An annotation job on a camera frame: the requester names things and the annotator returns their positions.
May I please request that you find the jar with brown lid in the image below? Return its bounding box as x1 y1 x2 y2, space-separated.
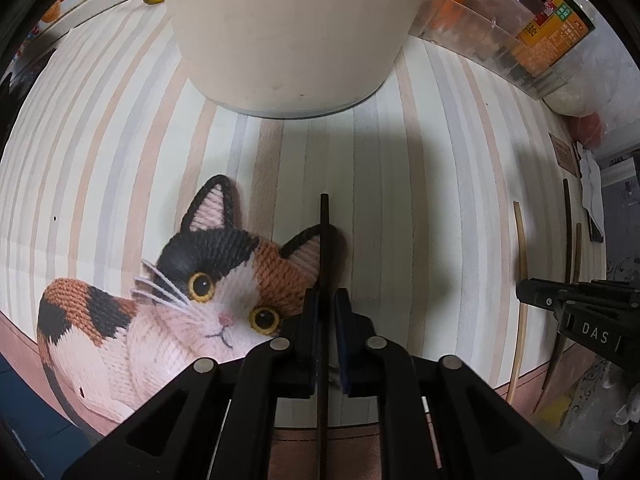
487 0 538 61

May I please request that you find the small brown card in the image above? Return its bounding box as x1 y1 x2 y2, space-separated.
547 131 578 178

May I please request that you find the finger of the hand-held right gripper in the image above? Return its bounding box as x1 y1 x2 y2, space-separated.
516 277 640 314

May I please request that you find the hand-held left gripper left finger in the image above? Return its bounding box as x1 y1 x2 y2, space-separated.
60 287 321 480

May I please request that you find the dark chopstick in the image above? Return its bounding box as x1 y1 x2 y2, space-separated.
542 178 574 396
316 192 331 480

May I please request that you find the cat print striped tablecloth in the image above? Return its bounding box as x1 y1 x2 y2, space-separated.
0 0 616 441

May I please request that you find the light wooden chopstick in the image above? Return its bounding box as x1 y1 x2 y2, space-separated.
533 223 583 414
507 201 530 405

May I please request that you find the dark soy sauce bottle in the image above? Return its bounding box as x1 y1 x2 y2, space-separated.
515 0 598 76

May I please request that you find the clear plastic bag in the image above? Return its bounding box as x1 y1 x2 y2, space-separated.
542 60 631 151

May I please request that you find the black phone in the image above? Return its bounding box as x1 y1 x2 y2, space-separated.
586 210 607 244

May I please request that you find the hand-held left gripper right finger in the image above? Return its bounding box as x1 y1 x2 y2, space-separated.
334 287 583 480

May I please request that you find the beige ribbed chopstick holder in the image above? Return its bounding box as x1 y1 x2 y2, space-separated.
155 0 446 120

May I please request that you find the clear organizer tray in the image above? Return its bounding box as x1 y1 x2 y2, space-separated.
407 0 573 101

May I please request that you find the red tomato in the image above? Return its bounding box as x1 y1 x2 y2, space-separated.
570 112 603 148

